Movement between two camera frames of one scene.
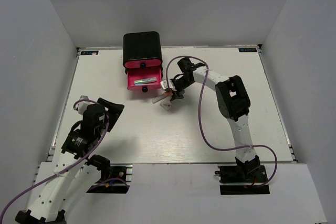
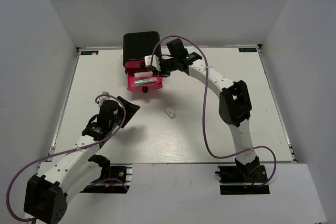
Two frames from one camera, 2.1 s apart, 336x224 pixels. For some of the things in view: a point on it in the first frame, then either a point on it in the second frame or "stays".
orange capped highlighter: x=165 y=94 → x=143 y=73
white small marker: x=166 y=104 → x=170 y=113
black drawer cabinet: x=138 y=45 stays
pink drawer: x=137 y=74 stays
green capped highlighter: x=144 y=81 stays
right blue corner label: x=247 y=50 stays
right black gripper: x=177 y=96 → x=163 y=73
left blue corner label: x=85 y=53 stays
